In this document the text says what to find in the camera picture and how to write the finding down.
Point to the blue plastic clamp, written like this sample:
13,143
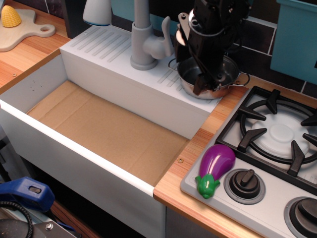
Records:
29,193

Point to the grey toy faucet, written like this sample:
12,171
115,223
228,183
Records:
147,48

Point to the white toy sink basin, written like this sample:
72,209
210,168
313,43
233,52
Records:
107,131

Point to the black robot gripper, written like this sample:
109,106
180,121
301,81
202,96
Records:
198,37

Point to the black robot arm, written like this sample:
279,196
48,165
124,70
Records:
232,13

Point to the small stainless steel pot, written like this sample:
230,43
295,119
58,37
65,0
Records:
189,72

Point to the light wooden cutting board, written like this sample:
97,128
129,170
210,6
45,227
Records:
11,37

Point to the grey metal bracket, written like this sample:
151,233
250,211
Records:
52,230

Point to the grey toy stove top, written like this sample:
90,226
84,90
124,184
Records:
266,217

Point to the purple toy eggplant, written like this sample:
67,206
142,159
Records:
216,161

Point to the yellow toy corn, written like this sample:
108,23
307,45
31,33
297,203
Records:
10,17

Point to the white bottle with blue base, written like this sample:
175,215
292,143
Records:
97,12

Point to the black burner grate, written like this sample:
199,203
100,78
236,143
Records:
277,135

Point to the teal box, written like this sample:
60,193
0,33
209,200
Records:
295,45

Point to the black stove knob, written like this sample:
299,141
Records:
300,215
244,186

